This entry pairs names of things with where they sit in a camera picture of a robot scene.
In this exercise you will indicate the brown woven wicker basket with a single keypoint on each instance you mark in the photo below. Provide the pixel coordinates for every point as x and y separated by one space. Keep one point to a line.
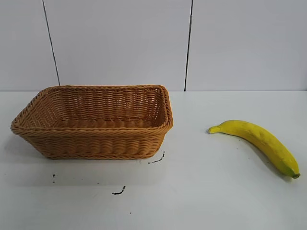
96 143

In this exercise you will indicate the yellow banana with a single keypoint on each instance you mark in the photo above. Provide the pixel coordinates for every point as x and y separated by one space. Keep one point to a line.
263 141

